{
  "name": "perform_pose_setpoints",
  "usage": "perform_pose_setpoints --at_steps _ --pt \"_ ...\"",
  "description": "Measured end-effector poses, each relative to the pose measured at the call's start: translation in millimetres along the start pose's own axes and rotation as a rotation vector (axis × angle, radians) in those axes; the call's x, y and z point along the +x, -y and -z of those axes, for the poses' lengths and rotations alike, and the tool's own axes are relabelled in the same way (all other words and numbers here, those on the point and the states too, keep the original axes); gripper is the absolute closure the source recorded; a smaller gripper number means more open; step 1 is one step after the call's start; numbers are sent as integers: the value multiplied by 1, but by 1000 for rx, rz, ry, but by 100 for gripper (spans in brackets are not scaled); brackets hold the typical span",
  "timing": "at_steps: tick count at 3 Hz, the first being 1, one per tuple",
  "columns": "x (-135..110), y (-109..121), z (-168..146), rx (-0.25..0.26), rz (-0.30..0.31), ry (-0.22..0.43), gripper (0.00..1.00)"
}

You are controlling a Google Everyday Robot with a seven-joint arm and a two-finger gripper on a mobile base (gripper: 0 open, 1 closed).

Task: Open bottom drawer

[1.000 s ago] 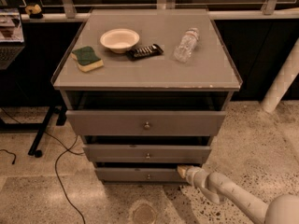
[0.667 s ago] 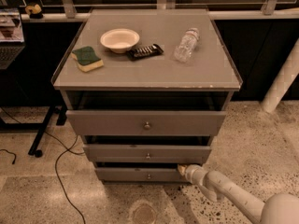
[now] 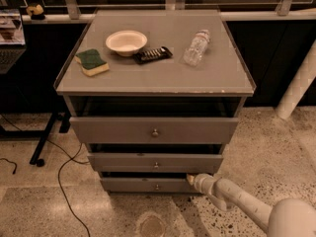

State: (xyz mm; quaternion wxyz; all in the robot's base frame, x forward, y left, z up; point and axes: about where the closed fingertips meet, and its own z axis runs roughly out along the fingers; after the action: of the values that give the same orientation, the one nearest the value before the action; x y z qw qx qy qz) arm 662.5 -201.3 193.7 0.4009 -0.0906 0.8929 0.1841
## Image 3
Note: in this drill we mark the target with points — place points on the black table leg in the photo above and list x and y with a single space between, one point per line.
40 135

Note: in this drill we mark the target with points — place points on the white paper bowl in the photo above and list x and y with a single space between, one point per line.
126 43

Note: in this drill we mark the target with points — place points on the grey drawer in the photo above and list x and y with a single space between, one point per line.
147 185
154 130
155 162

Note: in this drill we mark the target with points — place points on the metal window rail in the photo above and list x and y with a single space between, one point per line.
228 10

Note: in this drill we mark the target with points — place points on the grey drawer cabinet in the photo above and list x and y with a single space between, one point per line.
170 88

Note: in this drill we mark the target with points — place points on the grey bottom drawer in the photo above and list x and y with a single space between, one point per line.
147 185

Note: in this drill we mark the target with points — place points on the black snack bar wrapper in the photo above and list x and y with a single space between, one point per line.
151 55

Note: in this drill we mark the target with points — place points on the yellow black tape dispenser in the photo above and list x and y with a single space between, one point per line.
36 12

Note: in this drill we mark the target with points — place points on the green yellow sponge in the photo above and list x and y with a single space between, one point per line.
91 62

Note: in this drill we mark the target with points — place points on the grey middle drawer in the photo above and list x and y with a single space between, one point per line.
155 162

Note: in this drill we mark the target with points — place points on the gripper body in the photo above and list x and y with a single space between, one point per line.
201 184

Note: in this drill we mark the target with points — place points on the white diagonal pillar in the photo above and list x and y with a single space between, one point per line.
300 83

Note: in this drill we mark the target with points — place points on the open laptop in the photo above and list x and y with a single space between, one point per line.
12 38

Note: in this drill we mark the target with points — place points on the grey top drawer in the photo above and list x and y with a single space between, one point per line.
154 130

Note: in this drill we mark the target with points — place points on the clear plastic water bottle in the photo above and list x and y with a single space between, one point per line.
199 45

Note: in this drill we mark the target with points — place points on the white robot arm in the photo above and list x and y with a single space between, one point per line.
290 217

